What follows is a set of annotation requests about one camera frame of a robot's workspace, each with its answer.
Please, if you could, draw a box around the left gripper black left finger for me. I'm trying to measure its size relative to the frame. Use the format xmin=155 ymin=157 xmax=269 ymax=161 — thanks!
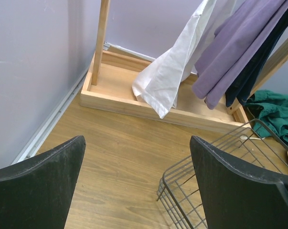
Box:
xmin=0 ymin=135 xmax=86 ymax=229

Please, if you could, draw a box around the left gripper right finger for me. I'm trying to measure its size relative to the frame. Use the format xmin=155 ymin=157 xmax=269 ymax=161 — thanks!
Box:
xmin=190 ymin=136 xmax=288 ymax=229

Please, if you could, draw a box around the wooden clothes rack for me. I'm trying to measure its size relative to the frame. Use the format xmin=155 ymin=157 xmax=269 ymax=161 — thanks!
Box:
xmin=80 ymin=0 xmax=288 ymax=132

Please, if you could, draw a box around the green crumpled garment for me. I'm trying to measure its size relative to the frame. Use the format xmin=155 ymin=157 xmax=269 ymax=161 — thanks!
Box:
xmin=245 ymin=90 xmax=288 ymax=145

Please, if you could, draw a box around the navy blue garment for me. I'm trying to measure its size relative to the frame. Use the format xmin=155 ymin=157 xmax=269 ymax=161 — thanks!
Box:
xmin=225 ymin=9 xmax=288 ymax=107

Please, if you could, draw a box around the white tank top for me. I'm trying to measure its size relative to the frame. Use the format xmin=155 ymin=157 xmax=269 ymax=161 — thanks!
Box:
xmin=132 ymin=0 xmax=236 ymax=119

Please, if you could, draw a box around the lavender garment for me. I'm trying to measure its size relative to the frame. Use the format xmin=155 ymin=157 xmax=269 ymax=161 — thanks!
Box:
xmin=192 ymin=0 xmax=288 ymax=110

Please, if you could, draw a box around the black wire dish rack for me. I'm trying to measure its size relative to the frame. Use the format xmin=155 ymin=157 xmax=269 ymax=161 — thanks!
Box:
xmin=157 ymin=119 xmax=288 ymax=229

